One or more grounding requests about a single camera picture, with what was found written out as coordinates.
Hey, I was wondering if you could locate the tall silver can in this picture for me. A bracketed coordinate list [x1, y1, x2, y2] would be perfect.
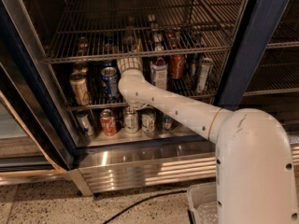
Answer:
[195, 57, 214, 93]

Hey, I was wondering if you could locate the upper wire shelf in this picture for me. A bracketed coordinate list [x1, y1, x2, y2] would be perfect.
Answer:
[45, 0, 245, 63]

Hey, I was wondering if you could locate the dark can behind red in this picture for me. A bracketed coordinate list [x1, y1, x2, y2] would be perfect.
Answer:
[187, 53, 200, 76]

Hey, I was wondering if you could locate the clear water bottle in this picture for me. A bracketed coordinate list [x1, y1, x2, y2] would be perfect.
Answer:
[122, 16, 136, 53]

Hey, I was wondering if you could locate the blue silver can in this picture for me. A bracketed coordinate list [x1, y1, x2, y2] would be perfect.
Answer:
[162, 114, 174, 131]

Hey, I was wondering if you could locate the clear plastic bin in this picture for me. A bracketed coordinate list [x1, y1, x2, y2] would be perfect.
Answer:
[187, 182, 218, 224]

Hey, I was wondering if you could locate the white label juice bottle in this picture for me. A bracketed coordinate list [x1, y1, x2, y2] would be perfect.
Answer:
[149, 56, 168, 90]

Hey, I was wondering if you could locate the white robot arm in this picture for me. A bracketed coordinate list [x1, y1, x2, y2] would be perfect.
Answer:
[117, 57, 298, 224]

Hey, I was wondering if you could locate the gold beverage can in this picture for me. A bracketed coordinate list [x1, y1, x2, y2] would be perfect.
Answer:
[69, 72, 91, 106]

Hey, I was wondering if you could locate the red can bottom shelf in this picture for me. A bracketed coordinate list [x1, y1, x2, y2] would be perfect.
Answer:
[100, 109, 117, 136]

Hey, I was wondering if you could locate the red Coca-Cola can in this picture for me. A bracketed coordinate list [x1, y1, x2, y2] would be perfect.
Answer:
[169, 54, 186, 79]

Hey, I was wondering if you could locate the black cable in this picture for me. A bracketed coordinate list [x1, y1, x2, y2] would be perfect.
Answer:
[102, 189, 188, 224]

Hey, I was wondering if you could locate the blue Pepsi can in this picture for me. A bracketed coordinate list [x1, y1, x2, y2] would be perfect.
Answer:
[101, 66, 120, 100]

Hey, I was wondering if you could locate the green white can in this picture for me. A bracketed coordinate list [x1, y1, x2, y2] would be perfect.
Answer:
[123, 106, 139, 133]
[141, 107, 156, 133]

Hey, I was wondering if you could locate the stainless steel fridge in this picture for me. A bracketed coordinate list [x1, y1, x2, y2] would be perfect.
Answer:
[1, 0, 298, 193]

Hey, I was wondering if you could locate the silver can bottom left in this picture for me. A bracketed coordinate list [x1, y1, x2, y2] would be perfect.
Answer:
[76, 111, 94, 136]

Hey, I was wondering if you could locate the open fridge door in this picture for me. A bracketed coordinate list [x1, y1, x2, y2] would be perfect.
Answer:
[0, 61, 70, 185]

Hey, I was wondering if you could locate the middle wire shelf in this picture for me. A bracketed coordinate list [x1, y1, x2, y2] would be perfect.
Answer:
[52, 52, 226, 111]

